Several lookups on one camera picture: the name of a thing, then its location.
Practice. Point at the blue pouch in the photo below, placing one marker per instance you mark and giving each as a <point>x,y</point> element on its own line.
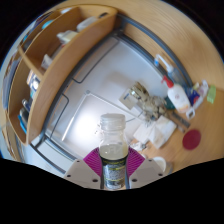
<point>193,96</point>

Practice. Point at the white plastic bag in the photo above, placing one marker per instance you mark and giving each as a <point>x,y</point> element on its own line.
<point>160,131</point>

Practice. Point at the flat round red coaster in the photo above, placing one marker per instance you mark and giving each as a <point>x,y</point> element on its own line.
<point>192,139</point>

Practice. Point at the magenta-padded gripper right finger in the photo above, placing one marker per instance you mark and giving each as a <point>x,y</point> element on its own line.
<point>146,171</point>

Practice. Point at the small green pack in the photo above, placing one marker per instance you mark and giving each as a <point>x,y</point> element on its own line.
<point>211,95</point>

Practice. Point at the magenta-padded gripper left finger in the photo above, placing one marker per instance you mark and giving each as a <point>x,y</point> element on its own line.
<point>80,173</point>

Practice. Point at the wooden shelf unit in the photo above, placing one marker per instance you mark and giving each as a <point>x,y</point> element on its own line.
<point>56,73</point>

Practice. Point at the clear squeeze bottle blue tip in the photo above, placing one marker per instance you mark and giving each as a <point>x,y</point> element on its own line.
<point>163,63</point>

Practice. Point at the white desk lamp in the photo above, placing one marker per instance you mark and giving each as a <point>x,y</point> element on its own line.
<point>70,128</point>

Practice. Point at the white pump bottle red top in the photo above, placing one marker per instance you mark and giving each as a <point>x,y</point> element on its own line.
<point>178,96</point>

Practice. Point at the clear plastic drink bottle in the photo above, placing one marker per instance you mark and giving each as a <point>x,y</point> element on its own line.
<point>113,146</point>

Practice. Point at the white wall-mounted box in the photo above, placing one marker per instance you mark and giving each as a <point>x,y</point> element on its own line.
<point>127,99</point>

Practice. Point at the brown tree figure toy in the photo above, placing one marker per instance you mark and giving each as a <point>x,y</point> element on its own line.
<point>151,103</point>

